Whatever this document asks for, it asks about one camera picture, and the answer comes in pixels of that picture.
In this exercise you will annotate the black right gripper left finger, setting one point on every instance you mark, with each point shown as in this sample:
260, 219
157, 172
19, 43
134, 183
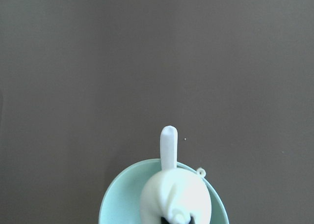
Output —
163, 220

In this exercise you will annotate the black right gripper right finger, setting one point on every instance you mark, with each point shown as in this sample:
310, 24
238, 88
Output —
192, 221

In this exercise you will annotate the white steamed bun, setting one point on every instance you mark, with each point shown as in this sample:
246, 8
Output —
176, 195

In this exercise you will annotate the white ceramic spoon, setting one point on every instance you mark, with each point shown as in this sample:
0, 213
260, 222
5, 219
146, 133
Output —
168, 147

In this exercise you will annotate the mint green bowl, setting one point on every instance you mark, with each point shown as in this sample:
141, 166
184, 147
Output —
121, 202

